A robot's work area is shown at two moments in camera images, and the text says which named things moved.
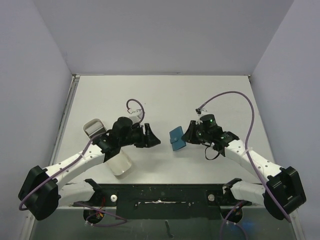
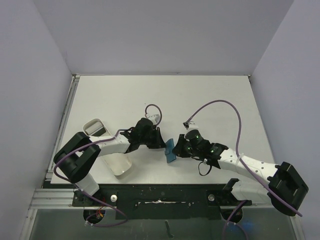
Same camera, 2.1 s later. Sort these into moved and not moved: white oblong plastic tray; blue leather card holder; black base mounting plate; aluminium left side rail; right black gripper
Moved: blue leather card holder; right black gripper
Not moved: black base mounting plate; white oblong plastic tray; aluminium left side rail
